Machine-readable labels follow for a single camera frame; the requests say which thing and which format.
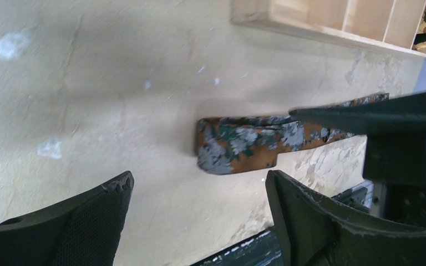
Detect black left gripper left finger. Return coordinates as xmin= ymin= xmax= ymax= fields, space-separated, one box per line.
xmin=0 ymin=171 xmax=134 ymax=265

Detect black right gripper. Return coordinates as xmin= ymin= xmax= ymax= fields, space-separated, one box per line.
xmin=289 ymin=92 xmax=426 ymax=228

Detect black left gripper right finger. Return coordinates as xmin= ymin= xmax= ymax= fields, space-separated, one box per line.
xmin=265 ymin=170 xmax=426 ymax=265

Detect brown floral tie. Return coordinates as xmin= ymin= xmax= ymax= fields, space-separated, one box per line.
xmin=194 ymin=92 xmax=390 ymax=176

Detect wooden compartment tray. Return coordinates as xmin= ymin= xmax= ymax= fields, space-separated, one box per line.
xmin=230 ymin=0 xmax=426 ymax=58

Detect aluminium frame rail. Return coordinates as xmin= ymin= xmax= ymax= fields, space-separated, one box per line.
xmin=332 ymin=180 xmax=374 ymax=213

